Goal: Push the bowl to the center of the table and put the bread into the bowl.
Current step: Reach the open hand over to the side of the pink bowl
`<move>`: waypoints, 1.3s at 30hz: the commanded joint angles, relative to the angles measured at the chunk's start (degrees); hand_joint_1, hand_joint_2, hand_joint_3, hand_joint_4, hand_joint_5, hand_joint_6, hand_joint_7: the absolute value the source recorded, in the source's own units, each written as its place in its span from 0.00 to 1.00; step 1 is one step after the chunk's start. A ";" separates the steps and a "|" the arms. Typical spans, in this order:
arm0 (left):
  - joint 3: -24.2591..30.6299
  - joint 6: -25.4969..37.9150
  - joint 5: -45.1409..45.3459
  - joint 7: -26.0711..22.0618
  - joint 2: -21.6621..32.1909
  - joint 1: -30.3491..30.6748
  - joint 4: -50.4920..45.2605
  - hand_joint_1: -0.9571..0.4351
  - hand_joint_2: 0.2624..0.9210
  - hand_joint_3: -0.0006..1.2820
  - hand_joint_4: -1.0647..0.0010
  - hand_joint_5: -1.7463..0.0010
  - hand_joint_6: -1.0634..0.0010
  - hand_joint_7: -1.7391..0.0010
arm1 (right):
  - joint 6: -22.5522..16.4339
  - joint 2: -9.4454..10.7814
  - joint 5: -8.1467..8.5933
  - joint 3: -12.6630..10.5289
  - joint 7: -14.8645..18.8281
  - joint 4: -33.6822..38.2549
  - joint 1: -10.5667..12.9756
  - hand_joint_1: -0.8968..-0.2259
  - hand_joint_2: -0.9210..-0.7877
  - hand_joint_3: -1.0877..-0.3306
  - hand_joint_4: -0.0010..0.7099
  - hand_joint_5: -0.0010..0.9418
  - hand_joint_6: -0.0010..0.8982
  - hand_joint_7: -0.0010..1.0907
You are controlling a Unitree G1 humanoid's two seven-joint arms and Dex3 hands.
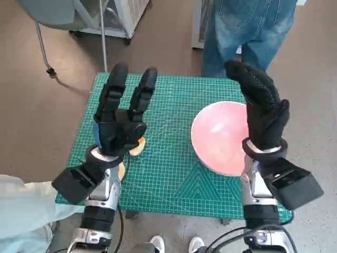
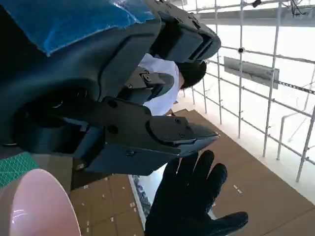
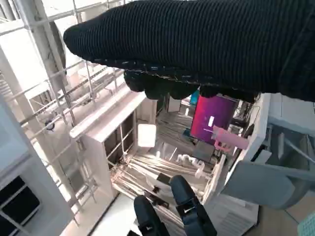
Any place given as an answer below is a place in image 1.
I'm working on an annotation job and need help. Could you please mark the thin metal pole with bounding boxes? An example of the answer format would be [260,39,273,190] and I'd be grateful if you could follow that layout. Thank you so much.
[99,0,108,73]

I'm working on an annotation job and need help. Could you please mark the long braided toy bread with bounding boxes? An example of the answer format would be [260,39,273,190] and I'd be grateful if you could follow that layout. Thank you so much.
[128,137,147,157]

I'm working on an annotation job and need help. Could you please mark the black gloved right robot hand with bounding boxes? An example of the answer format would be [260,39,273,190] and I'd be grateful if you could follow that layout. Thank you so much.
[223,60,291,153]

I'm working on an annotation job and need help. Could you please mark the white robot foot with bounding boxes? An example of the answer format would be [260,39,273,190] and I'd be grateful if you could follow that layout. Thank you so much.
[150,235,166,253]
[189,236,205,253]

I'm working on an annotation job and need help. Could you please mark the white unit with mesh panel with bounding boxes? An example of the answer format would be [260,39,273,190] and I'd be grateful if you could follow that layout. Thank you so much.
[191,0,219,51]

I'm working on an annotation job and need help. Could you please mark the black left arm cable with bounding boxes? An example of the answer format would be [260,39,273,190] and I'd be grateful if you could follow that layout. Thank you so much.
[115,208,125,250]

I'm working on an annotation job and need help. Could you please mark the person in pale clothing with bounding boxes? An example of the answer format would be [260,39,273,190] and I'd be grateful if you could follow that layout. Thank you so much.
[0,173,87,253]

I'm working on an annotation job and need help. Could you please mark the grey chair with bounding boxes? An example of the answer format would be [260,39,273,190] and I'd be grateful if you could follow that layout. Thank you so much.
[15,0,92,77]

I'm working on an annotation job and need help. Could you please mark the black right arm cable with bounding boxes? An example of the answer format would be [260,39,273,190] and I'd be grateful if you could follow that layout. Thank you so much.
[209,225,300,253]

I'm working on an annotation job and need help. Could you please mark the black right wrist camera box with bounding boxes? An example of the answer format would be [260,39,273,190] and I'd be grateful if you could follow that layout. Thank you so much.
[259,157,324,211]

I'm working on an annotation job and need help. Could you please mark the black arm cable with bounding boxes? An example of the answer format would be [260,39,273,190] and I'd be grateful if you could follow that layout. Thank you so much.
[209,225,300,253]
[115,208,125,250]

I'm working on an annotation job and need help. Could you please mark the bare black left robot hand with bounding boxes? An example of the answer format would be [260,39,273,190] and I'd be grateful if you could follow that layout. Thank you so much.
[93,62,158,161]

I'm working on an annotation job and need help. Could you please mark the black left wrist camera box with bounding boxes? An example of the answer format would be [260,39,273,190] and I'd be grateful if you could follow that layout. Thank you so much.
[52,164,102,205]

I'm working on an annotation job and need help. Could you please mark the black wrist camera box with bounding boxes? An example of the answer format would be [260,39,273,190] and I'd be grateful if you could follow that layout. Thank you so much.
[259,157,324,211]
[52,164,102,205]

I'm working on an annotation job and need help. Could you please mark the white left robot foot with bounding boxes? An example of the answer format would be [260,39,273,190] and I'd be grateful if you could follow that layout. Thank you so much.
[150,235,166,253]

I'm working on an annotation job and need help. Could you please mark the white wheeled cabinet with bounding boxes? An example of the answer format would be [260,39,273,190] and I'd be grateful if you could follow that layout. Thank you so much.
[68,0,152,45]

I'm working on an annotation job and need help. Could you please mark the green cutting mat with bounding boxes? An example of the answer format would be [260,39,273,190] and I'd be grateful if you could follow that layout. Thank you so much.
[54,73,293,221]

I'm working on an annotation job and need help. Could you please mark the white right robot foot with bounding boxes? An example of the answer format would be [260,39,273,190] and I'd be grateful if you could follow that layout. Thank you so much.
[189,236,205,253]

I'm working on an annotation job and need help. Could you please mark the person in jeans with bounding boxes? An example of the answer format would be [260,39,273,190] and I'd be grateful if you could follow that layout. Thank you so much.
[201,0,297,77]

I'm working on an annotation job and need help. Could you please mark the pink bowl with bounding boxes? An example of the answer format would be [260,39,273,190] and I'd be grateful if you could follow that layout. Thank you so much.
[190,101,251,177]

